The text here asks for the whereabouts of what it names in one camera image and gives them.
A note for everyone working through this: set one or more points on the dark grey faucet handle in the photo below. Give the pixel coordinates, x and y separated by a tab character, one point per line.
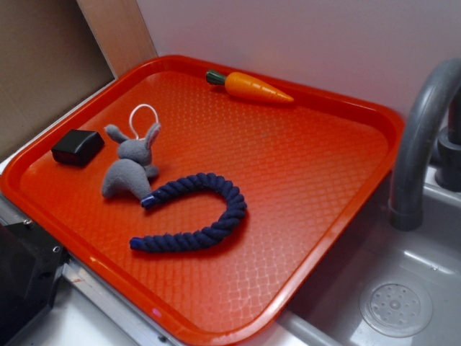
448	144

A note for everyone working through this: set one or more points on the grey plush bunny toy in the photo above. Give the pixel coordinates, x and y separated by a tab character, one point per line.
134	168

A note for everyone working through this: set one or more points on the small black box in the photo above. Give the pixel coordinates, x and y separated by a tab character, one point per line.
77	147

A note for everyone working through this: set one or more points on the orange toy carrot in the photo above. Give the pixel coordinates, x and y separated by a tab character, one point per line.
247	87

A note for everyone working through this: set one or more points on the orange plastic tray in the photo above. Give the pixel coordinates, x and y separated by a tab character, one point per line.
304	170

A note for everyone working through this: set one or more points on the grey toy faucet spout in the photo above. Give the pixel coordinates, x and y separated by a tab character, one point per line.
428	115

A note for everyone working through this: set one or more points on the grey plastic toy sink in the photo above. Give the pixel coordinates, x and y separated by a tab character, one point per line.
381	286

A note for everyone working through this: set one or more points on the light wooden board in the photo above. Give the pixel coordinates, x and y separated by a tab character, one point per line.
120	31

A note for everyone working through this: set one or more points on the brown cardboard panel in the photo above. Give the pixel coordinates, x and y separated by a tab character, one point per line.
50	62

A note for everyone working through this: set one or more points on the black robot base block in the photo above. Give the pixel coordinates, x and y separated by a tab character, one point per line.
31	266

